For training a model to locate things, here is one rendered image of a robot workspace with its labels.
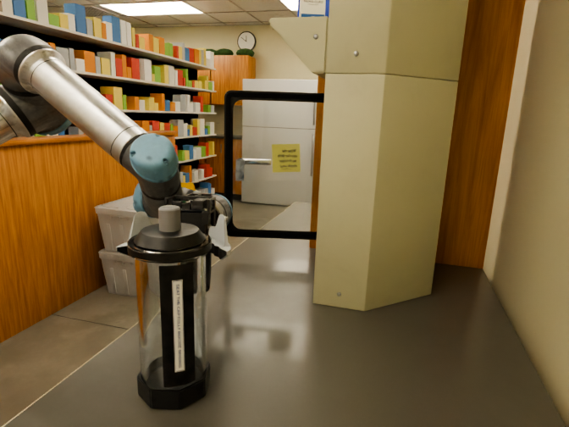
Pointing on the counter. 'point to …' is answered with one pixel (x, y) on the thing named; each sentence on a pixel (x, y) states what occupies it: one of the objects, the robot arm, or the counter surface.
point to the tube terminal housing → (385, 147)
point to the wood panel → (477, 130)
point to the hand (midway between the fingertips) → (171, 257)
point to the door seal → (229, 156)
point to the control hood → (306, 40)
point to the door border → (232, 154)
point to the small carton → (312, 8)
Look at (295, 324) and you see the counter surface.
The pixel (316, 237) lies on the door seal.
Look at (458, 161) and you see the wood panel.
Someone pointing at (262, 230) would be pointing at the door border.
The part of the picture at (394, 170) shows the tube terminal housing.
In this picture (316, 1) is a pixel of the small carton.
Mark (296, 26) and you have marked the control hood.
